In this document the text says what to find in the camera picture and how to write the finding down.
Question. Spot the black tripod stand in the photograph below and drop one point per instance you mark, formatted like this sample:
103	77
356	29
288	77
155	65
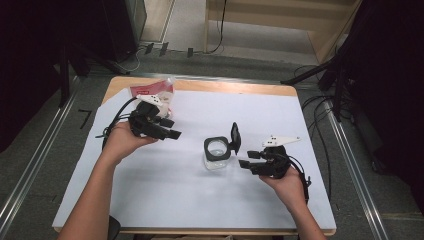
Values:
306	74

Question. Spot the wooden table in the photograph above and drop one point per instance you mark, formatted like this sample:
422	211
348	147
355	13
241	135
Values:
233	87

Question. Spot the person's left hand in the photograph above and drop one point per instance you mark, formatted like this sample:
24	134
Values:
121	143

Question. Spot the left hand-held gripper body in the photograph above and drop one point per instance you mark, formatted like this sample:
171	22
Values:
143	121

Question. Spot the person's right hand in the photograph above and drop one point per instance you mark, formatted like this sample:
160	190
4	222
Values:
288	190

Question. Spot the black metal stand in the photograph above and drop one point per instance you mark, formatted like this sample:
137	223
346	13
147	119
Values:
65	83

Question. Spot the dark curtain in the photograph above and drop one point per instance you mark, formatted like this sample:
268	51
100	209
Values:
393	100
26	66

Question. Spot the white table sheet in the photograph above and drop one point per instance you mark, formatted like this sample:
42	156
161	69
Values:
213	193

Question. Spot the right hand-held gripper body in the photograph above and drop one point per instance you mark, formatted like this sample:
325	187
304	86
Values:
275	163

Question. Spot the metal floor rail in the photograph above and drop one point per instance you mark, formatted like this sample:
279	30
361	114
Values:
356	173
36	160
216	78

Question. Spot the black cabinet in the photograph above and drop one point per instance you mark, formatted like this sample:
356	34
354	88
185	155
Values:
116	30

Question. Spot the red and white pouch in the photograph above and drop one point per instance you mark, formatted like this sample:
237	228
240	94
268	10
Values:
156	88

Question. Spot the black chair armrest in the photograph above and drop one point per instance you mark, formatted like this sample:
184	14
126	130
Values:
114	230

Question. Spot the light wooden shelf unit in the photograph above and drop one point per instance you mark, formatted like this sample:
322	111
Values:
266	18

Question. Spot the small black floor bracket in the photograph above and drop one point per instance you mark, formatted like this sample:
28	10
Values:
190	52
163	49
148	48

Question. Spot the clear jar with black lid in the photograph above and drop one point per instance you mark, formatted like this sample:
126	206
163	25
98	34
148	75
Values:
207	150

